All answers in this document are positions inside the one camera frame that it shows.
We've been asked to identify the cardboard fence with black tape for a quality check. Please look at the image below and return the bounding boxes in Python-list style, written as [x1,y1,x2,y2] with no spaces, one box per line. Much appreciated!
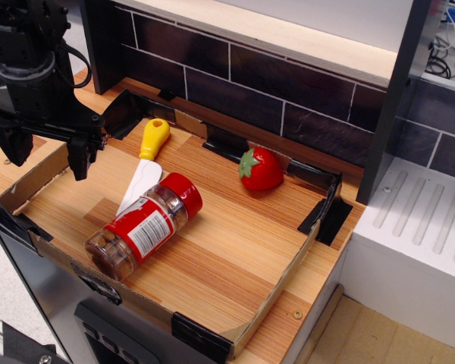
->
[0,84,364,363]

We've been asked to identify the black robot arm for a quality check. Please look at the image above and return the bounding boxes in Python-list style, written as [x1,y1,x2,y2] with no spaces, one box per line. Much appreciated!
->
[0,1,105,180]

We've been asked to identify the red lidded spice bottle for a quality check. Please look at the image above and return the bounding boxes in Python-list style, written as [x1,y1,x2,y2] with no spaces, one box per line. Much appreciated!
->
[84,173,203,281]

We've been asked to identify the dark grey vertical post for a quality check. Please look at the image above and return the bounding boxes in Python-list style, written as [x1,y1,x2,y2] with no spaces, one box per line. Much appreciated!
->
[356,1,447,205]

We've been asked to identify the white toy sink drainboard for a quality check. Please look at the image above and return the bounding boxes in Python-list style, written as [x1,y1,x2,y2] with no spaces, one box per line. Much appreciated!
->
[340,158,455,347]

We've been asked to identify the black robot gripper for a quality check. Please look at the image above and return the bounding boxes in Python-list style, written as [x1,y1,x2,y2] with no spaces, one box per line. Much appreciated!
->
[0,51,105,181]

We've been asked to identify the yellow handled toy knife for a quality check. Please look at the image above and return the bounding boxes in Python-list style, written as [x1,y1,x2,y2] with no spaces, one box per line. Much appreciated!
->
[116,118,170,216]

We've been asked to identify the black cables on desk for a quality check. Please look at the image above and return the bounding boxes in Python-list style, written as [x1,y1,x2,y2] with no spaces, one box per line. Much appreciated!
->
[424,30,455,80]

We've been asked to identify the red toy strawberry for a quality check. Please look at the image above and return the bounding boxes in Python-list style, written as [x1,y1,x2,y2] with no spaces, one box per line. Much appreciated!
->
[238,147,284,190]

